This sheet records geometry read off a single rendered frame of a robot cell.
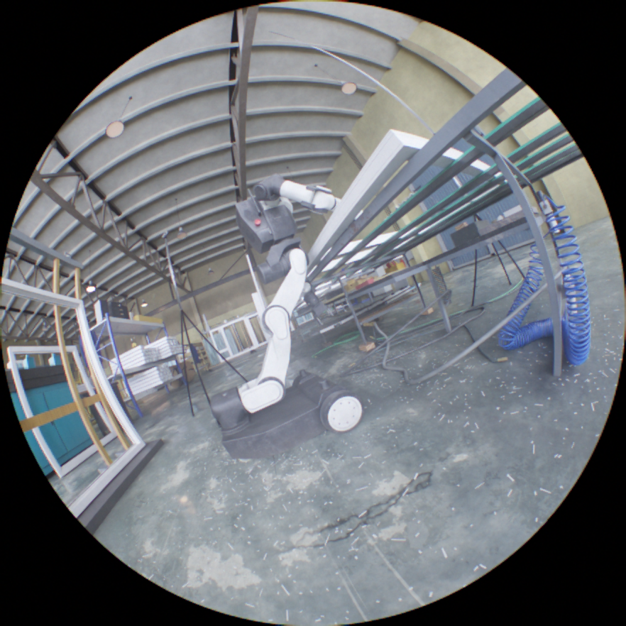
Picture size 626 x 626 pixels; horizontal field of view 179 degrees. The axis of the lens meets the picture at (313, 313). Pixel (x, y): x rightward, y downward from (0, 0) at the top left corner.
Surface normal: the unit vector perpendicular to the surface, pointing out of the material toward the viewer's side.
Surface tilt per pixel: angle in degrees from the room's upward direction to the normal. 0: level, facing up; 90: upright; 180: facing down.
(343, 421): 90
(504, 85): 90
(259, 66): 180
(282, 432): 90
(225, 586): 0
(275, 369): 90
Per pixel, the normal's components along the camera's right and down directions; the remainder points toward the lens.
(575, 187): -0.89, 0.37
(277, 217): 0.38, 0.05
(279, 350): 0.40, 0.29
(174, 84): 0.38, 0.92
